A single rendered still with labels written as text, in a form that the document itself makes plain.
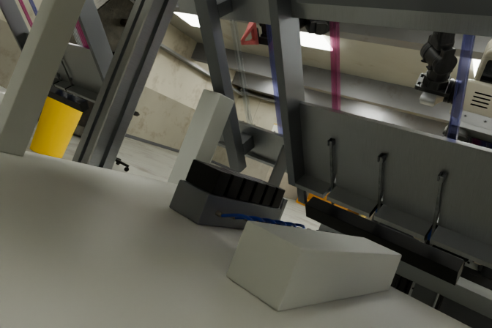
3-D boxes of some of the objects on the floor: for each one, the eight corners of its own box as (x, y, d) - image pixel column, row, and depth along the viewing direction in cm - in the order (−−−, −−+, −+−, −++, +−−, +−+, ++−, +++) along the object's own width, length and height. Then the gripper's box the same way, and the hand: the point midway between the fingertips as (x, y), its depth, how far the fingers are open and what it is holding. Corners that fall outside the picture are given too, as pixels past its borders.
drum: (53, 151, 408) (73, 99, 410) (72, 162, 389) (93, 107, 390) (18, 143, 379) (41, 88, 380) (37, 155, 359) (61, 97, 360)
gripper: (310, 39, 111) (277, 61, 103) (270, 33, 120) (236, 53, 111) (309, 15, 107) (274, 35, 99) (268, 10, 116) (233, 28, 107)
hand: (256, 43), depth 105 cm, fingers open, 9 cm apart
